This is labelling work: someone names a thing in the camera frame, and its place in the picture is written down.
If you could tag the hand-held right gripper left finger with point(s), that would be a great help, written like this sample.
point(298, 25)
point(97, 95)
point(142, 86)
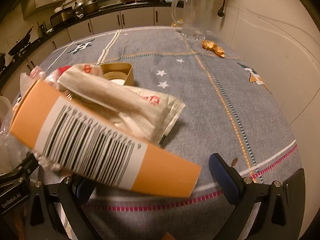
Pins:
point(83, 192)

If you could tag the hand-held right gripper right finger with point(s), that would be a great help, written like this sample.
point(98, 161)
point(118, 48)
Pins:
point(225, 177)

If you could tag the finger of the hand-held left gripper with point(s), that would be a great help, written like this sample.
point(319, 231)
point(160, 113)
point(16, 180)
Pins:
point(23, 166)

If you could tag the orange barcode box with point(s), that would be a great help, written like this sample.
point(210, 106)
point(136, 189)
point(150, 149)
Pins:
point(162, 172)

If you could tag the white red-printed wrapper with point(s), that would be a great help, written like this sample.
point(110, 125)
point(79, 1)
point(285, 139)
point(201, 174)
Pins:
point(112, 97)

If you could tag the gold tin box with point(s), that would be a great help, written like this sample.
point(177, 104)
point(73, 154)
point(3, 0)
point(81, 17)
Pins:
point(117, 67)

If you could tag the small orange peel scrap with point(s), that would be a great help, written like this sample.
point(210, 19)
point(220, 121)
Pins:
point(234, 162)

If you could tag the grey printed tablecloth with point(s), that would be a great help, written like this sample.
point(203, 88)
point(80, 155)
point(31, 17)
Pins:
point(200, 105)

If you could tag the red-printed clear plastic bag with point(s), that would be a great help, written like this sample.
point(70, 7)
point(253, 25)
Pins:
point(37, 73)

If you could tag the black frying pan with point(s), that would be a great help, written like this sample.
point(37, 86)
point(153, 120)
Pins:
point(21, 42)

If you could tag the orange peel scraps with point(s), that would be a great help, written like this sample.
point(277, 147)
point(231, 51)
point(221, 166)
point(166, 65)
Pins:
point(212, 47)

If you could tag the rectangular steel cooker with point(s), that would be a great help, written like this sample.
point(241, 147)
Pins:
point(62, 16)

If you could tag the glass mug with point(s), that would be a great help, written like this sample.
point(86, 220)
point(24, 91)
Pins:
point(195, 12)

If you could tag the steel cooking pot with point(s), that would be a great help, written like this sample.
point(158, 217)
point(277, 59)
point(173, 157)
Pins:
point(88, 7)

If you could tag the beige base cabinets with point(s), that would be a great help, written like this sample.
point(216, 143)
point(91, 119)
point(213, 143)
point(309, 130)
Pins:
point(140, 17)

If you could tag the black kitchen countertop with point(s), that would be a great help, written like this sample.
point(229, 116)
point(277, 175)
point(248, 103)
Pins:
point(140, 5)

